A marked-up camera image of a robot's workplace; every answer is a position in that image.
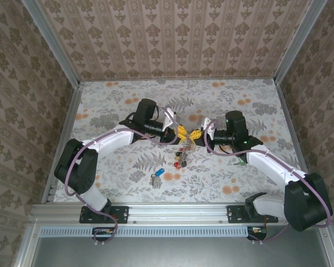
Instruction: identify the keyring bunch with coloured tags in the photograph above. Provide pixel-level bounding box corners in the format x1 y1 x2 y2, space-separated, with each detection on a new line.
174 137 197 170

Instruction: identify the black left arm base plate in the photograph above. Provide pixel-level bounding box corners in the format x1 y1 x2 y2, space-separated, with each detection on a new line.
79 205 129 224

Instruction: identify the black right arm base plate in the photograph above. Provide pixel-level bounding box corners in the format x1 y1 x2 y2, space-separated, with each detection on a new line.
227 205 279 224

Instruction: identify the aluminium back rail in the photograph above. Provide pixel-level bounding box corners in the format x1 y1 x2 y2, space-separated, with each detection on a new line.
79 78 276 83

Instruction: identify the aluminium left side rail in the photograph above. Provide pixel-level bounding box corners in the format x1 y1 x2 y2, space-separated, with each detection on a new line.
41 82 85 204

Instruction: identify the grey metal shelf plate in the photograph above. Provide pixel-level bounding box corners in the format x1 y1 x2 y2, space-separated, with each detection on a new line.
13 222 334 267

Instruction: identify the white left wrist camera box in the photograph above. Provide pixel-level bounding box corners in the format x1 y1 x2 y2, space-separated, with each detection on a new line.
163 108 181 131

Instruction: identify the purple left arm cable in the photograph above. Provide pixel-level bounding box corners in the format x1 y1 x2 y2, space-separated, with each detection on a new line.
64 107 182 247

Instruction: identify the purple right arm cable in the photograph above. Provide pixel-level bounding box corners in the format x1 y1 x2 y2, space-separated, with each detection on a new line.
205 120 333 245

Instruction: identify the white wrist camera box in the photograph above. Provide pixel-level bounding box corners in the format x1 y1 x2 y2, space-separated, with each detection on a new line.
200 117 217 140
163 108 181 131

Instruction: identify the aluminium mounting rail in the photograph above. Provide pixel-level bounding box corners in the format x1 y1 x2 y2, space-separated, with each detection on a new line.
27 202 293 225

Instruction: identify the aluminium left upright post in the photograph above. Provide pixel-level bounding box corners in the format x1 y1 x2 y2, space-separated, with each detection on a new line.
21 0 82 87

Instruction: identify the aluminium upright post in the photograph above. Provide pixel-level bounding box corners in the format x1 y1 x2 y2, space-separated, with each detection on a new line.
21 0 82 87
273 0 328 84

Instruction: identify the white slotted cable duct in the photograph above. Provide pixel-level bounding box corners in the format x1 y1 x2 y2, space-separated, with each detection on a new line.
40 225 251 239

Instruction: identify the floral patterned tablecloth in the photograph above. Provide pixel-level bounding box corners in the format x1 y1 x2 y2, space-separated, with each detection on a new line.
53 79 307 204

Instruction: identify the key with blue tag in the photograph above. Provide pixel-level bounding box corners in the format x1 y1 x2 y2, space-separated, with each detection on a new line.
150 167 166 186

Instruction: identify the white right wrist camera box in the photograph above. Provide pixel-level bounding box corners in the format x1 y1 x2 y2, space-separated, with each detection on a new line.
200 117 217 140

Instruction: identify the black connector with wires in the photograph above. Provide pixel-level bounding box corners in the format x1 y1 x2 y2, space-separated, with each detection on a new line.
246 225 268 241
92 226 115 242

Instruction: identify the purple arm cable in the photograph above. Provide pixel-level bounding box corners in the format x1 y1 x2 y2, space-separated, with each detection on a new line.
205 120 333 245
64 107 182 247

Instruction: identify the aluminium right side rail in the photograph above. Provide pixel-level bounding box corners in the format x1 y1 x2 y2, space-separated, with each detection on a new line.
274 79 309 171

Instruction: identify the aluminium right upright post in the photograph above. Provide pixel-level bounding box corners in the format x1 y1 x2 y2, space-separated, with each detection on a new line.
273 0 328 84

